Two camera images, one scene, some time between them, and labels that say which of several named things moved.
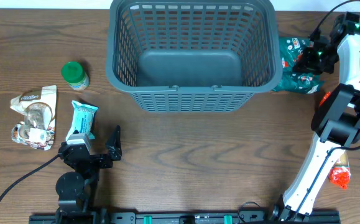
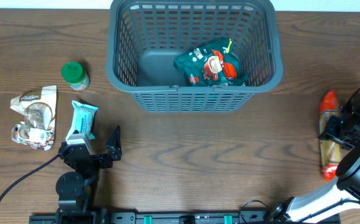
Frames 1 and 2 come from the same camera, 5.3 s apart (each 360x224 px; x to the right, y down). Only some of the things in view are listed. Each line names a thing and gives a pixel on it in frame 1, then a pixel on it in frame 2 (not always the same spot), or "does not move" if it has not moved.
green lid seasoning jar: (74, 74) does not move
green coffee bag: (292, 81) → (214, 64)
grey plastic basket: (193, 56) does not move
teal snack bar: (84, 120) does not move
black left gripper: (112, 145) does not move
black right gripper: (309, 62) → (342, 134)
